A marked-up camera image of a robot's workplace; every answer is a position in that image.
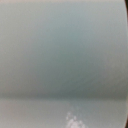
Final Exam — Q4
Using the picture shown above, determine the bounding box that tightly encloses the light blue cup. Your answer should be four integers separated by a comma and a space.
0, 0, 128, 128

